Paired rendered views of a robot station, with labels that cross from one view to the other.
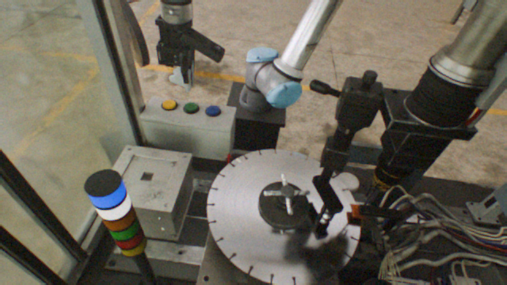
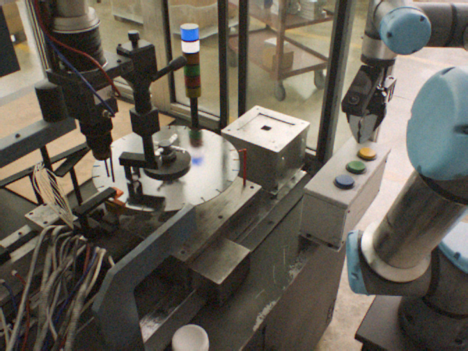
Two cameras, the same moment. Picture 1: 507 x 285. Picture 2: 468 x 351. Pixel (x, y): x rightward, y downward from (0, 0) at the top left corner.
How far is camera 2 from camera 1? 1.16 m
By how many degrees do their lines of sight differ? 83
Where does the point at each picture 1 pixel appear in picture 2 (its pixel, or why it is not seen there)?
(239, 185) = (205, 147)
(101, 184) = (188, 26)
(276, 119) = (374, 326)
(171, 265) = not seen: hidden behind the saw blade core
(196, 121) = (329, 166)
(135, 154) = (294, 125)
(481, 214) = not seen: outside the picture
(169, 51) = not seen: hidden behind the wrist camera
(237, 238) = (162, 134)
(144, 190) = (251, 125)
